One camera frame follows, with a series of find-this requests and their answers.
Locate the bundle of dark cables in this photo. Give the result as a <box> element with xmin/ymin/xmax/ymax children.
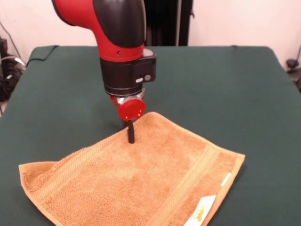
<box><xmin>0</xmin><ymin>53</ymin><xmax>27</xmax><ymax>102</ymax></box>

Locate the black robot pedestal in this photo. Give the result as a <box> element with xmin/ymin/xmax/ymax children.
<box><xmin>145</xmin><ymin>0</ymin><xmax>195</xmax><ymax>47</ymax></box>

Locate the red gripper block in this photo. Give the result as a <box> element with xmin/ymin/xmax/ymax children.
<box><xmin>110</xmin><ymin>95</ymin><xmax>147</xmax><ymax>145</ymax></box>

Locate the tan terry towel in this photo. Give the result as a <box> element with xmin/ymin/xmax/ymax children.
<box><xmin>18</xmin><ymin>111</ymin><xmax>246</xmax><ymax>226</ymax></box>

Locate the dark green table cloth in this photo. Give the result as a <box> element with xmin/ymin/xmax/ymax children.
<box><xmin>0</xmin><ymin>45</ymin><xmax>301</xmax><ymax>226</ymax></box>

